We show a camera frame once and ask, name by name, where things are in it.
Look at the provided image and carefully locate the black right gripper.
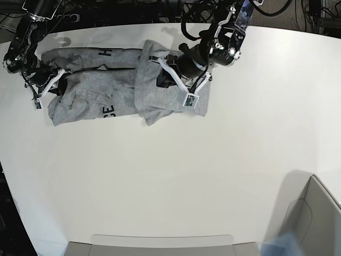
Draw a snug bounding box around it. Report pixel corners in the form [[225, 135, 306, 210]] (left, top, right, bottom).
[[25, 68, 72, 98]]

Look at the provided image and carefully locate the grey plastic bin bottom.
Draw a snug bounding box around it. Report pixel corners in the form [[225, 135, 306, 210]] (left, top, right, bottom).
[[64, 234, 261, 255]]

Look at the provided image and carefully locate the black cable bundle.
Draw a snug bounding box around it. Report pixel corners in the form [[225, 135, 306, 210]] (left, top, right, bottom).
[[183, 0, 234, 25]]

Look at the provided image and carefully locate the grey plastic bin right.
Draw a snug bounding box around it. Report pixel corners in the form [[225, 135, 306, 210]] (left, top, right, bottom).
[[279, 175, 340, 255]]

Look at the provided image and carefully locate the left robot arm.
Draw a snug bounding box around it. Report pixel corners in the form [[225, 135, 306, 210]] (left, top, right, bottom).
[[165, 1, 263, 93]]

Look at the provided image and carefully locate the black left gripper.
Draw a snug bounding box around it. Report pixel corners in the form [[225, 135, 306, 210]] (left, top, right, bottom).
[[149, 54, 212, 93]]

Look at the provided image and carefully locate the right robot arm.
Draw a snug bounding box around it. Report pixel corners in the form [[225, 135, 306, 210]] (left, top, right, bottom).
[[3, 1, 67, 99]]

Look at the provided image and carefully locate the grey T-shirt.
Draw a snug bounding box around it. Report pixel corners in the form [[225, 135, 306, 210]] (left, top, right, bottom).
[[41, 40, 210, 126]]

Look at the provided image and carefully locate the blue cloth blurred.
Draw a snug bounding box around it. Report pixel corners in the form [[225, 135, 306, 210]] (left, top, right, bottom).
[[259, 231, 306, 256]]

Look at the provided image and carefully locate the grey plastic bin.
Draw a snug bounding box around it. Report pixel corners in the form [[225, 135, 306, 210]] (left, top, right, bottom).
[[64, 234, 261, 255], [279, 175, 340, 255]]

